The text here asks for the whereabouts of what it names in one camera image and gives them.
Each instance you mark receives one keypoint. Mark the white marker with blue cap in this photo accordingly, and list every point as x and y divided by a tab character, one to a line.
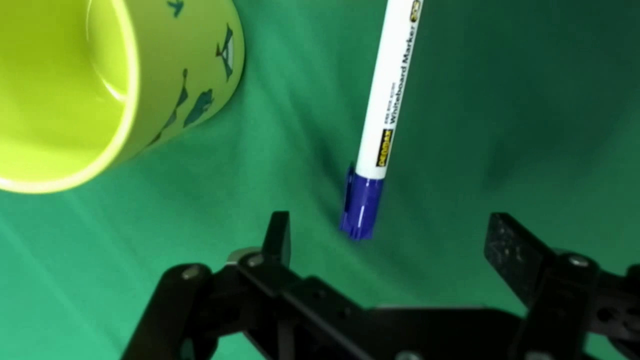
386	93

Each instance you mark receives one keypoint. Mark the green table cloth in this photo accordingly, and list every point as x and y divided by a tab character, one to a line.
525	106

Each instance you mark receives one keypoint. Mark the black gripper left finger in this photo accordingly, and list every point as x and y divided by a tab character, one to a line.
282	314

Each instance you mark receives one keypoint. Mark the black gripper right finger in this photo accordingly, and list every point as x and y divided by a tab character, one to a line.
566	295

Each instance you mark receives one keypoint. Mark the yellow mug with green print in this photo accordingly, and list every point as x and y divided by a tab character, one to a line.
87	84

